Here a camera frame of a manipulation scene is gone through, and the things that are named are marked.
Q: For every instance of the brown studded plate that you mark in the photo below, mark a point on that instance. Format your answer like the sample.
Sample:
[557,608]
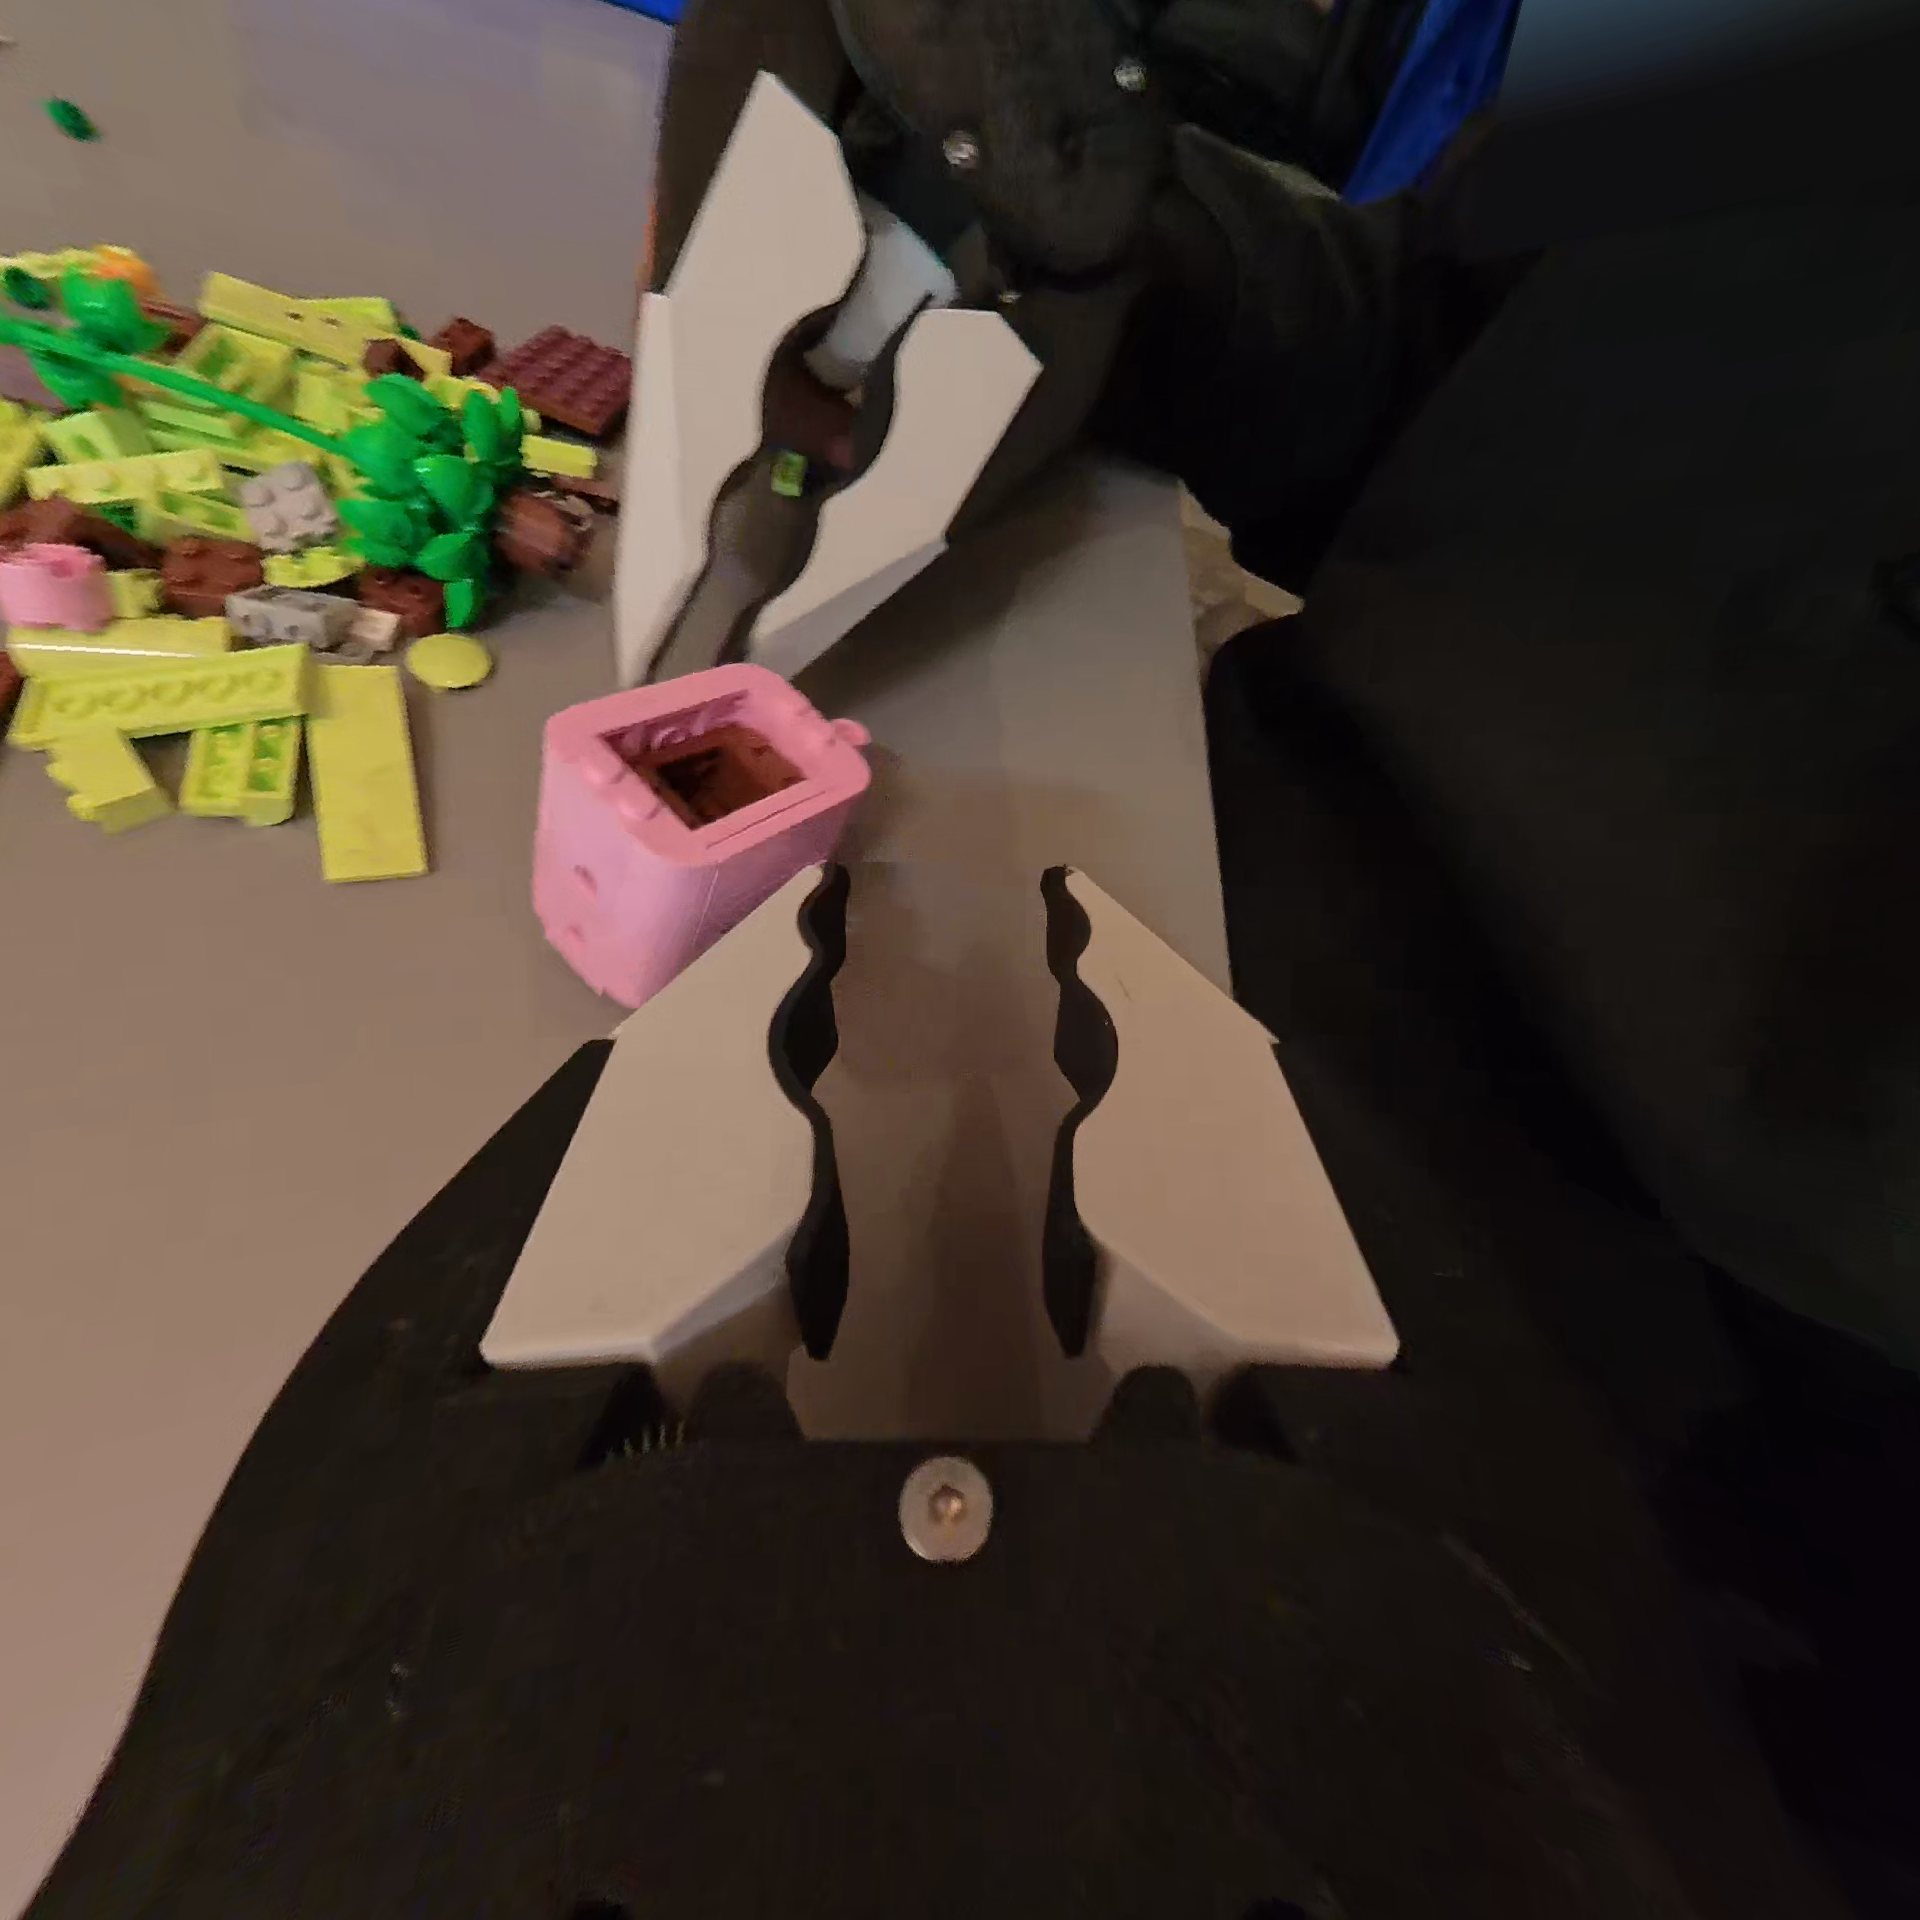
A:
[564,378]

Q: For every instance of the person's black clothing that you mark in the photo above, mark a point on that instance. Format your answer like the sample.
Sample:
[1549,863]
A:
[1621,974]

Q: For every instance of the green toy plant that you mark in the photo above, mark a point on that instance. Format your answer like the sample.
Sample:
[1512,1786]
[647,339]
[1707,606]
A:
[429,495]

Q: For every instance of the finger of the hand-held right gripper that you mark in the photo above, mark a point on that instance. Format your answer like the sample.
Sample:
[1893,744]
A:
[931,451]
[705,346]

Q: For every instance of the pink brick block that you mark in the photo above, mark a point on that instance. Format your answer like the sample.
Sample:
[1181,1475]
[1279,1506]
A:
[599,886]

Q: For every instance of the person's right forearm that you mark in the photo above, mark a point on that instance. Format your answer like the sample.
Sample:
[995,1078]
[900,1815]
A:
[1277,346]

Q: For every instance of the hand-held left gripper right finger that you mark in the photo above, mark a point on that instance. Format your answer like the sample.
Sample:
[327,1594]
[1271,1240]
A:
[1214,1200]

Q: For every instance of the small green round stud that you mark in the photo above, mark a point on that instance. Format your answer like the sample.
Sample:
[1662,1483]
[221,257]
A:
[67,117]

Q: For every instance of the pile of toy bricks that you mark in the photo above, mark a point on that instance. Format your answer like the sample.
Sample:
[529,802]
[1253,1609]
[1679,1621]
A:
[225,704]

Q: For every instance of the blue storage bin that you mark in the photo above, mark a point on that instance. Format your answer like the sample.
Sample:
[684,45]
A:
[1424,90]

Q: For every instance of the pink round brick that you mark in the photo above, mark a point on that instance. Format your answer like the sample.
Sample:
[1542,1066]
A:
[54,585]

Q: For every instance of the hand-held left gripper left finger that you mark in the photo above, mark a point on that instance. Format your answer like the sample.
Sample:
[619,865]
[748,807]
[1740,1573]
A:
[675,1185]

